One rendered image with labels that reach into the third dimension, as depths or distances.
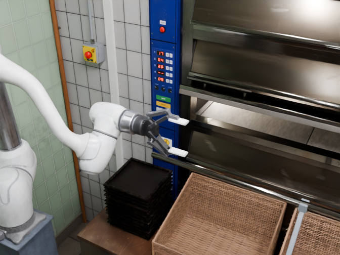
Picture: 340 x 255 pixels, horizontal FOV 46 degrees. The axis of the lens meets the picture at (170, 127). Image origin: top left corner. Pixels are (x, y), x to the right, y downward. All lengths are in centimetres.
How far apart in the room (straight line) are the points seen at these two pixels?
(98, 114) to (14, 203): 50
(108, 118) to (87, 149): 14
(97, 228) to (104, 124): 98
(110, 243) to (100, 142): 90
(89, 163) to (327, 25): 109
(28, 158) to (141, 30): 85
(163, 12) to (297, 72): 69
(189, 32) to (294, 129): 74
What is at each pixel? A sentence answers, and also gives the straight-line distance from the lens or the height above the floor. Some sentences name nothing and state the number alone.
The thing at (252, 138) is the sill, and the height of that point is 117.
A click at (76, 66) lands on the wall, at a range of 250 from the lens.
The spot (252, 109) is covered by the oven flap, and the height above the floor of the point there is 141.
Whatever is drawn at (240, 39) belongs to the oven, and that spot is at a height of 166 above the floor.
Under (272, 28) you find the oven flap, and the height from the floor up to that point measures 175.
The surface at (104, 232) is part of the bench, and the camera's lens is 236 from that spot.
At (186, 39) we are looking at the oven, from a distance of 199.
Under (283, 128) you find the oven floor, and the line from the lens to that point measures 215.
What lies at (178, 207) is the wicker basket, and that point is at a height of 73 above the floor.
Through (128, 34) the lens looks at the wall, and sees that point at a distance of 217.
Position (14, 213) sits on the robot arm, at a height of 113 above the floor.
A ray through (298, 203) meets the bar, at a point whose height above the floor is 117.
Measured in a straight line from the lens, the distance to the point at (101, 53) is 229.
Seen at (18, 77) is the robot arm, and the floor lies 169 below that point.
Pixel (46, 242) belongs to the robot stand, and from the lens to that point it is 194.
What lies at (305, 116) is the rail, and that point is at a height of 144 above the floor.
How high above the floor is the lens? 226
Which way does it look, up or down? 31 degrees down
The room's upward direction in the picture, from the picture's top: straight up
